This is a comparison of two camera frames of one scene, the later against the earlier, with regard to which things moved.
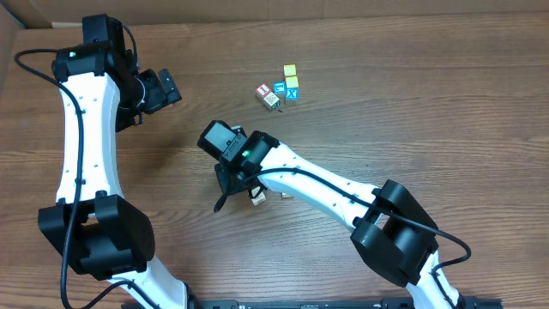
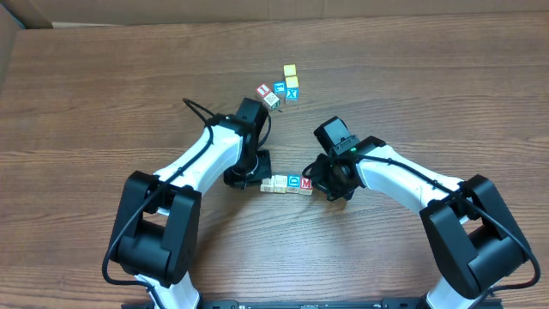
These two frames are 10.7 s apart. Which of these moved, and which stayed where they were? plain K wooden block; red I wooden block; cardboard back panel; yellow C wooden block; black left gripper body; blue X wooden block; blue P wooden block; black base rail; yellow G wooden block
Moved: plain K wooden block; blue P wooden block; black left gripper body
Stayed: cardboard back panel; red I wooden block; yellow C wooden block; yellow G wooden block; blue X wooden block; black base rail
